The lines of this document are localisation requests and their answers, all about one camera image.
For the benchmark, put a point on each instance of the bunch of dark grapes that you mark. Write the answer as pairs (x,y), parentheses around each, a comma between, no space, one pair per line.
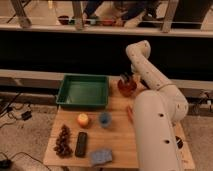
(62,147)

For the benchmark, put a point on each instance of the orange carrot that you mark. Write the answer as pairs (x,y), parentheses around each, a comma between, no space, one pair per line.
(129,113)

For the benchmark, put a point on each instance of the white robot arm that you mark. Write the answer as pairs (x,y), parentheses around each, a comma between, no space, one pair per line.
(154,112)

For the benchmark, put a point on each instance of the black power adapter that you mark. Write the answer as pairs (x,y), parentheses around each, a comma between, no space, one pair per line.
(26,115)

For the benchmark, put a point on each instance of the black remote control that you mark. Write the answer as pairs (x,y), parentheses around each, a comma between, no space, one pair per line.
(81,144)

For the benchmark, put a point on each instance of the blue sponge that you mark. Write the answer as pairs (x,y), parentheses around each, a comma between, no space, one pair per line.
(101,156)

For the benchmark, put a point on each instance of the green plastic tray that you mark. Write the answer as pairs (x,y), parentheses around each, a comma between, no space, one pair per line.
(83,91)

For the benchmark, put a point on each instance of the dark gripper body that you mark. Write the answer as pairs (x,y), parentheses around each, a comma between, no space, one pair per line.
(126,78)

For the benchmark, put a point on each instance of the red bowl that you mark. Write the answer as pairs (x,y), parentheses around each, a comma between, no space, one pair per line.
(127,88)

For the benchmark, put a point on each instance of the blue cup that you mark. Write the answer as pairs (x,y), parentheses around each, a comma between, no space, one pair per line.
(105,119)

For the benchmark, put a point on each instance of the yellow red apple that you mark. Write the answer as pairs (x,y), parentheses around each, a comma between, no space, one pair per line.
(83,119)

